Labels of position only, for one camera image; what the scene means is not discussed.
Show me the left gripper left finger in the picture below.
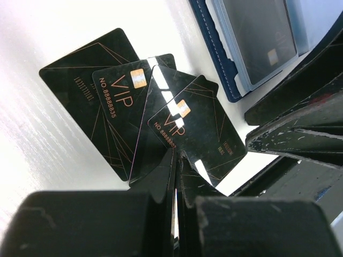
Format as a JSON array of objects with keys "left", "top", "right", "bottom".
[{"left": 130, "top": 148, "right": 176, "bottom": 256}]

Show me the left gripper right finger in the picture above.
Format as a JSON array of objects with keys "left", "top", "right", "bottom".
[{"left": 176, "top": 151, "right": 230, "bottom": 256}]

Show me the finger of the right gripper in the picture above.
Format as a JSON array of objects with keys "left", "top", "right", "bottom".
[
  {"left": 245, "top": 92, "right": 342, "bottom": 168},
  {"left": 244, "top": 26, "right": 342, "bottom": 125}
]

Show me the black credit card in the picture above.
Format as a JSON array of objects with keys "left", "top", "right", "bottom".
[{"left": 223, "top": 0, "right": 297, "bottom": 85}]

